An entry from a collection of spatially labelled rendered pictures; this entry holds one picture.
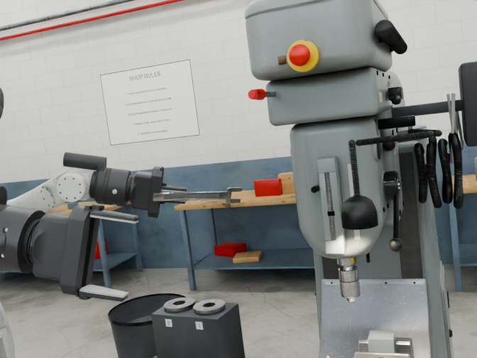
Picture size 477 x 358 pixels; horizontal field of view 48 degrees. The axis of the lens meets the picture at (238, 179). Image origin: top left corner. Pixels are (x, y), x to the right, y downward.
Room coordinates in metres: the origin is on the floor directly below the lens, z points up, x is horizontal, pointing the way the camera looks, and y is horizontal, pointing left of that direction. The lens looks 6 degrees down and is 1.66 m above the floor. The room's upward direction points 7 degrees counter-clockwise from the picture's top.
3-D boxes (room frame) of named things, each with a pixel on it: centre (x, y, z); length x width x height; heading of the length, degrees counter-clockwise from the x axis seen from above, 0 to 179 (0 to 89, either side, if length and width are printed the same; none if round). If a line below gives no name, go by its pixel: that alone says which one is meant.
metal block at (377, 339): (1.23, -0.30, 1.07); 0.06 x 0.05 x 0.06; 69
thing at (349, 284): (1.26, -0.24, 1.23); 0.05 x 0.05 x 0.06
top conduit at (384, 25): (1.23, -0.39, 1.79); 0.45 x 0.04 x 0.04; 159
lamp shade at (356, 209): (1.06, -0.23, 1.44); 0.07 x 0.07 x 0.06
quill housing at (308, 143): (1.26, -0.24, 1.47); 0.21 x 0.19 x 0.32; 69
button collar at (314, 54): (1.04, -0.15, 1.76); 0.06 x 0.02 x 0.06; 69
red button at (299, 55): (1.02, -0.14, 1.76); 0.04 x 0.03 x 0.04; 69
